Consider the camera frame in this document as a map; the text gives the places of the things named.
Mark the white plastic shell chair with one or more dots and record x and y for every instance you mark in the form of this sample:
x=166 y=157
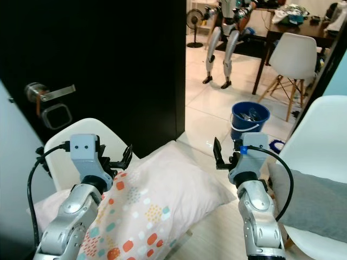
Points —
x=320 y=141
x=294 y=57
x=57 y=157

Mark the black door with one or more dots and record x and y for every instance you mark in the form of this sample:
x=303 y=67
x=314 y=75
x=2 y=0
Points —
x=103 y=49

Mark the pile of clothes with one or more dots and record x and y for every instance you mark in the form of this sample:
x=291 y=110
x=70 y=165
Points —
x=291 y=14

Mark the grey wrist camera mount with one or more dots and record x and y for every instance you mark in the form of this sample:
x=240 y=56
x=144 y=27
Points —
x=252 y=157
x=84 y=154

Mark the grey blanket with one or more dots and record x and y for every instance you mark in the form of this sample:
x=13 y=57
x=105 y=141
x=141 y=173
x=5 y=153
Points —
x=314 y=200

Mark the dark wooden table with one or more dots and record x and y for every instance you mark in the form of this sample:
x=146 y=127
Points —
x=320 y=33

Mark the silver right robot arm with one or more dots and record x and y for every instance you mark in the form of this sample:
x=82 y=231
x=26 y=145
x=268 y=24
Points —
x=263 y=222

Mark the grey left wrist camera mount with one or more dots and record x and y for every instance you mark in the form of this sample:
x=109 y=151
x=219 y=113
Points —
x=84 y=154

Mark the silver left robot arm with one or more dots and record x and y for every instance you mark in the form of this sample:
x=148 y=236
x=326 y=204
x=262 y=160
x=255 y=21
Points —
x=70 y=222

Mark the pink pillow with coloured dots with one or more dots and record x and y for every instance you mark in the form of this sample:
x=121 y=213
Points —
x=168 y=195

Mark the white bag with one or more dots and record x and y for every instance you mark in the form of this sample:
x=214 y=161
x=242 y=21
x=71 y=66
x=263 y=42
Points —
x=339 y=16

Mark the black square door lock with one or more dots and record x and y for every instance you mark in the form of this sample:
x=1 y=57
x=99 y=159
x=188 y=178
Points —
x=57 y=116

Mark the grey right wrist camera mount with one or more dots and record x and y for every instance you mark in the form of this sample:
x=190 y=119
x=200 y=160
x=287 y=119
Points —
x=252 y=157

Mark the silver humanoid robot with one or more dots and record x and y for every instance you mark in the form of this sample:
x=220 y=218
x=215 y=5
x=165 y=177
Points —
x=229 y=40

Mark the black door frame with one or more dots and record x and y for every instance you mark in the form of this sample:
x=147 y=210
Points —
x=328 y=70

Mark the black standing fan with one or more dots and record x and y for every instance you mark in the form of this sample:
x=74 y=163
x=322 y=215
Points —
x=195 y=21

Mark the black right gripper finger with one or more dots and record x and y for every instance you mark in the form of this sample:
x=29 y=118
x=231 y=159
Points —
x=223 y=164
x=218 y=150

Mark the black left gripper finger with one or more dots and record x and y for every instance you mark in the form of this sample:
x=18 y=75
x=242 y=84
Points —
x=129 y=153
x=119 y=164

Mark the cream bed mattress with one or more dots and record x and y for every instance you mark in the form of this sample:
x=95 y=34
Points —
x=211 y=233

